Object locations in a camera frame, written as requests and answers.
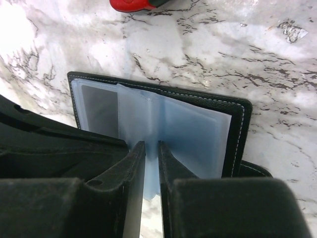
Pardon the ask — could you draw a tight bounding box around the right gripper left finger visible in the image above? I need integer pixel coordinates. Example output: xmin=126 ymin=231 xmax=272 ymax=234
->
xmin=0 ymin=97 xmax=145 ymax=238

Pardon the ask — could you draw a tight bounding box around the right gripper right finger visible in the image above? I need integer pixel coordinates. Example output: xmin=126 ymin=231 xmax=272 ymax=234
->
xmin=158 ymin=142 xmax=311 ymax=238

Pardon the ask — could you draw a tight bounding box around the black leather card holder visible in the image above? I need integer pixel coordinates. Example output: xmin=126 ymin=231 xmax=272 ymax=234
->
xmin=67 ymin=71 xmax=270 ymax=200

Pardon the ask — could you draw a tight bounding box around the red black utility knife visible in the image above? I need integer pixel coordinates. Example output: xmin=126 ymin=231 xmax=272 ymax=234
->
xmin=109 ymin=0 xmax=169 ymax=13

